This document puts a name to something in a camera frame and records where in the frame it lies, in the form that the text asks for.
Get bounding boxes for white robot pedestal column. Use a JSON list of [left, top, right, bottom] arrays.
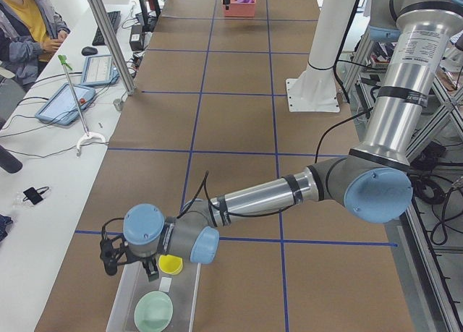
[[307, 0, 359, 72]]

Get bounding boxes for far blue teach pendant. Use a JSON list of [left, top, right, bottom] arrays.
[[80, 54, 119, 87]]

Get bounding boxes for yellow plastic cup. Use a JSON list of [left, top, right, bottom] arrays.
[[158, 255, 183, 275]]

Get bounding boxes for black keyboard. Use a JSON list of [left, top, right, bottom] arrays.
[[91, 10, 122, 46]]

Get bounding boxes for mint green bowl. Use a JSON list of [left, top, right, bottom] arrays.
[[134, 291, 173, 332]]

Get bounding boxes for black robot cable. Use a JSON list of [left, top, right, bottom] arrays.
[[178, 106, 374, 221]]

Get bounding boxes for near blue teach pendant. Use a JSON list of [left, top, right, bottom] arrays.
[[35, 83, 96, 126]]

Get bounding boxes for seated person yellow shirt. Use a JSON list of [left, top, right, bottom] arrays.
[[1, 0, 70, 91]]

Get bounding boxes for clear plastic storage box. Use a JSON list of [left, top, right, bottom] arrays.
[[106, 261, 201, 331]]

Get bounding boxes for small black device with cable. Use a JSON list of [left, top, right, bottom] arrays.
[[22, 186, 50, 205]]

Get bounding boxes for black power adapter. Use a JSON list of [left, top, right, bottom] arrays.
[[129, 24, 145, 51]]

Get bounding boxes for black computer mouse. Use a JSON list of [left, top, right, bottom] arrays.
[[81, 46, 98, 56]]

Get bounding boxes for reacher grabber stick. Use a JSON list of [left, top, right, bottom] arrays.
[[58, 54, 106, 157]]

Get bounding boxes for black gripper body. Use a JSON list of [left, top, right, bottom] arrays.
[[142, 256, 158, 271]]

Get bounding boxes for pink plastic bin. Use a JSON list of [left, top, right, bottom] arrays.
[[222, 0, 257, 17]]

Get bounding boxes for blue teach pendant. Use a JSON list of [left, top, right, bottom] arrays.
[[80, 54, 119, 87], [35, 83, 96, 126]]

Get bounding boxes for white pedestal base plate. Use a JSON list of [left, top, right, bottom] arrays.
[[285, 69, 340, 113]]

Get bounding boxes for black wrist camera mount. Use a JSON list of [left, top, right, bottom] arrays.
[[99, 218, 129, 276]]

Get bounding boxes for aluminium frame post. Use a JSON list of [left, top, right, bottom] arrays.
[[88, 0, 135, 95]]

